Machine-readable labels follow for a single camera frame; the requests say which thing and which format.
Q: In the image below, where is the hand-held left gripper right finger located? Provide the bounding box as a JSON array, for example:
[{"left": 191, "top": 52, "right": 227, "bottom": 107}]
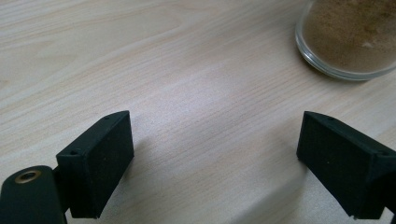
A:
[{"left": 296, "top": 111, "right": 396, "bottom": 220}]

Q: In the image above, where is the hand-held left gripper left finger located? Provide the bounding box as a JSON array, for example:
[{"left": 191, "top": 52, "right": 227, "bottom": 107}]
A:
[{"left": 56, "top": 110, "right": 135, "bottom": 218}]

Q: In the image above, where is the glass jar of brown powder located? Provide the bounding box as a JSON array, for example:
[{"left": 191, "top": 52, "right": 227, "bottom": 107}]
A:
[{"left": 294, "top": 0, "right": 396, "bottom": 82}]

